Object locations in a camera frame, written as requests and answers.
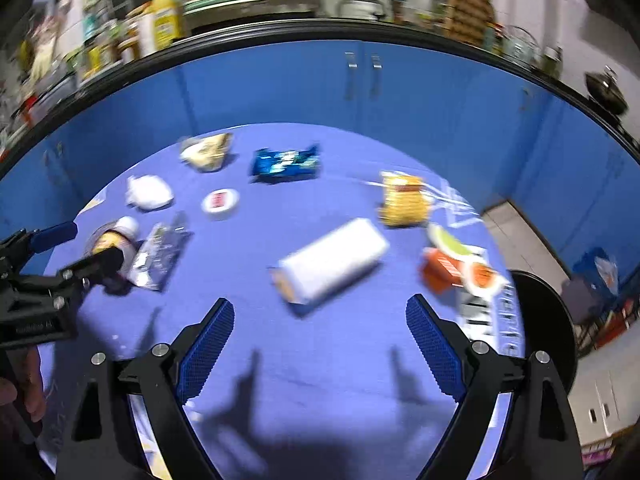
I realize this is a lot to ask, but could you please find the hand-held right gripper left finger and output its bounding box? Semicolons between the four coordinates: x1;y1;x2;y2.
55;297;236;480

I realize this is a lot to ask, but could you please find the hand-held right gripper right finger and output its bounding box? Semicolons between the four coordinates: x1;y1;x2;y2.
405;294;586;480

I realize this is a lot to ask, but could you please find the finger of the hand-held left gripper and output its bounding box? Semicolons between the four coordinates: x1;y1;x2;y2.
0;221;79;275
10;247;126;311

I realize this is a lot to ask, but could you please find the brown bottle white cap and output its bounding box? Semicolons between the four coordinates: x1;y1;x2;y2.
85;216;142;295

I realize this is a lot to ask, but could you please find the white carton box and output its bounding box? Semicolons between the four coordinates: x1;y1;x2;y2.
267;217;391;307

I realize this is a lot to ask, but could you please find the beige snack packet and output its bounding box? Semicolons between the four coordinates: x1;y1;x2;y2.
179;132;235;173

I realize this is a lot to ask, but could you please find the blue snack packet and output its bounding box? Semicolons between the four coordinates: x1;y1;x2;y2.
250;144;321;184

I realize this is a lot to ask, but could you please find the person's left hand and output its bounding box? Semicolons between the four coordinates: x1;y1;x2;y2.
0;350;49;424

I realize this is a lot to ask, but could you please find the silver foil packet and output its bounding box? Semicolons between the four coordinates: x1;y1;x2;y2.
127;212;193;292

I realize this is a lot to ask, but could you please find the orange noodle cup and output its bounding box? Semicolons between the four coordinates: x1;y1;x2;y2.
419;247;506;297

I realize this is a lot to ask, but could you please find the white crumpled tissue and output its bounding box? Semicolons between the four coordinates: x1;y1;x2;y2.
125;175;175;211

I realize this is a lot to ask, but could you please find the green and white lid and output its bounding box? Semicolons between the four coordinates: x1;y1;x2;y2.
426;223;487;263

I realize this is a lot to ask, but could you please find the black round bin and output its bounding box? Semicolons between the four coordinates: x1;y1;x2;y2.
507;269;577;403

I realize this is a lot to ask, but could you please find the round white red container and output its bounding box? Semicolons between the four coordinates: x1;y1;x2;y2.
201;188;241;221

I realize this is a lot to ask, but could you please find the yellow snack packet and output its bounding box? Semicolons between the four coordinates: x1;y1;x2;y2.
377;170;435;228

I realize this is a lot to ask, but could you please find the red crate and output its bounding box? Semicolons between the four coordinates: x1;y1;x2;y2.
594;297;640;348

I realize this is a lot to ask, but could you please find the white labelled bottle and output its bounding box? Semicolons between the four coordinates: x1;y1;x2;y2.
134;7;159;57

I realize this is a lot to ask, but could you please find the yellow oil bottle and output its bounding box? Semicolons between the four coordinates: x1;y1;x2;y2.
149;0;187;52

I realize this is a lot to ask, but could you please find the blue kitchen cabinet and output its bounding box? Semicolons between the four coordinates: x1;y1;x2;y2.
0;40;640;291

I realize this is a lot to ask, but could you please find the green tray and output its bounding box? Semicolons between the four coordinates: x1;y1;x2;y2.
182;0;275;17

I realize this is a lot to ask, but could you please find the black wok with lid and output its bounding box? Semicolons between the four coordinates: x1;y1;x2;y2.
584;66;630;115

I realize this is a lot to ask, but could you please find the small glass jar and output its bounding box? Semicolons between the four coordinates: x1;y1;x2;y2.
542;47;564;79

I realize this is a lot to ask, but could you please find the glass teapot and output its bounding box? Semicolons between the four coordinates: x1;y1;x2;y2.
501;25;544;67

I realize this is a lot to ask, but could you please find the wooden rack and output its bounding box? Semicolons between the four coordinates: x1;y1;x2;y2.
444;0;497;45

